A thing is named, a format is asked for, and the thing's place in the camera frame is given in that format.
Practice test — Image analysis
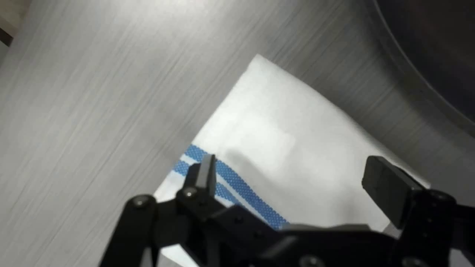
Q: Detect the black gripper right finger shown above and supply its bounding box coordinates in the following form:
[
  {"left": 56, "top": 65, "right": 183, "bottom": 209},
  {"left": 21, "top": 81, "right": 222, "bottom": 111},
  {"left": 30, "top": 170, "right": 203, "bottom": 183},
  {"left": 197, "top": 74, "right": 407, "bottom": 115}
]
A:
[{"left": 361, "top": 154, "right": 475, "bottom": 267}]

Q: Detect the white cloth with blue stripes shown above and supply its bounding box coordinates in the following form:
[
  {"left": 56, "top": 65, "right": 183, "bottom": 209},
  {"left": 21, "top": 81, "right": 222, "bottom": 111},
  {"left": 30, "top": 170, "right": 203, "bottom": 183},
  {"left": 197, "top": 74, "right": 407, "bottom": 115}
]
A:
[{"left": 154, "top": 51, "right": 433, "bottom": 267}]

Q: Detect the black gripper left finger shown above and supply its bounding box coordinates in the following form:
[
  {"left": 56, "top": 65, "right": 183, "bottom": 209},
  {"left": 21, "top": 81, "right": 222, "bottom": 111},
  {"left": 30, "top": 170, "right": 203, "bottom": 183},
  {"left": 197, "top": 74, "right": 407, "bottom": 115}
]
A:
[{"left": 102, "top": 152, "right": 240, "bottom": 267}]

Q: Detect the black frying pan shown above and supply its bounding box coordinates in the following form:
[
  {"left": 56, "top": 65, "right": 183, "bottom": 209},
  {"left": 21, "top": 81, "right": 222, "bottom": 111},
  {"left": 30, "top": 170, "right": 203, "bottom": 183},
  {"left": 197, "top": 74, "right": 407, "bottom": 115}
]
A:
[{"left": 363, "top": 0, "right": 475, "bottom": 137}]

